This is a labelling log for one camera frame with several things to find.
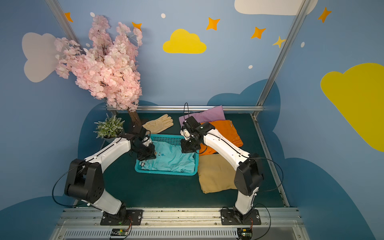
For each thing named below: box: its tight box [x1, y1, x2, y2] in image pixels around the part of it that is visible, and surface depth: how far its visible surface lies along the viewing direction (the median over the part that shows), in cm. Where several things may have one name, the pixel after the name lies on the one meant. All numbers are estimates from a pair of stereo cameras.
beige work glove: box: [142, 114, 174, 134], surface depth 117 cm
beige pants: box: [197, 153, 238, 194], surface depth 88 cm
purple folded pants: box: [179, 105, 226, 128], surface depth 117 cm
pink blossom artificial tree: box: [54, 15, 143, 128], surface depth 68 cm
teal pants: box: [137, 141, 196, 173], surface depth 92 cm
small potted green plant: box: [93, 113, 125, 140], surface depth 92 cm
